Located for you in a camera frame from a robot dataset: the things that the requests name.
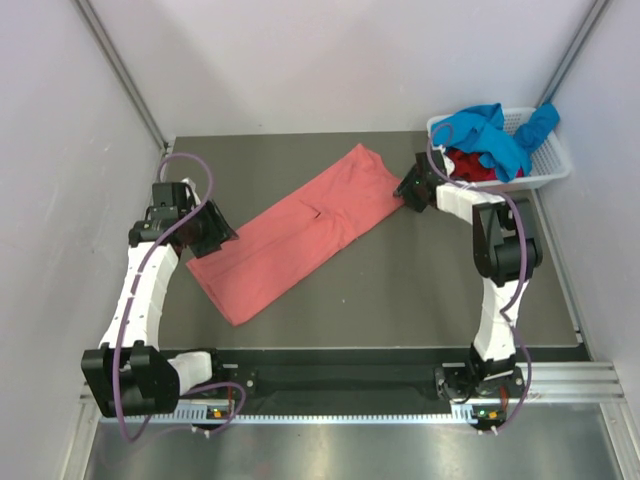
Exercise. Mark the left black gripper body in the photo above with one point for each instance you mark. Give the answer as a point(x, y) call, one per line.
point(207, 230)

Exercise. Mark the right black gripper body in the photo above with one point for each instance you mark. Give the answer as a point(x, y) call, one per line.
point(409, 189)

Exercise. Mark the pink t shirt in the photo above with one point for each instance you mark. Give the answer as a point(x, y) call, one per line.
point(298, 234)

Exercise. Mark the white plastic basket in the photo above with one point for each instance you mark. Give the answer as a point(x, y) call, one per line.
point(550, 162)

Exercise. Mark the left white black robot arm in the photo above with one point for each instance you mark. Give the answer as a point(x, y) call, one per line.
point(127, 373)

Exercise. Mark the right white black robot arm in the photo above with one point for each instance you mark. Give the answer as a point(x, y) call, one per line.
point(506, 251)

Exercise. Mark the red t shirt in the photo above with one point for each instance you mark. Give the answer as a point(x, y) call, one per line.
point(480, 167)

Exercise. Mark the blue t shirt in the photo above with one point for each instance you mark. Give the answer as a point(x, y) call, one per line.
point(482, 128)

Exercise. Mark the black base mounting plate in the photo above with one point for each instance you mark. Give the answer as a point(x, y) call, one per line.
point(342, 403)

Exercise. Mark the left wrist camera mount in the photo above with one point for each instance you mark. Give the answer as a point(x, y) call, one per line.
point(191, 192)

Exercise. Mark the left aluminium corner post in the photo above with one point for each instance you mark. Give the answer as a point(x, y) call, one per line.
point(102, 38)

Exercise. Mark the aluminium corner post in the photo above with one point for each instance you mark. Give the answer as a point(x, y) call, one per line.
point(595, 13)
point(102, 38)

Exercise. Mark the right aluminium corner post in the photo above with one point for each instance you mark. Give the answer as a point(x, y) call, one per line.
point(595, 13)

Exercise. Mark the aluminium frame rail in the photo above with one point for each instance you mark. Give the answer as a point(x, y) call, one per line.
point(564, 382)

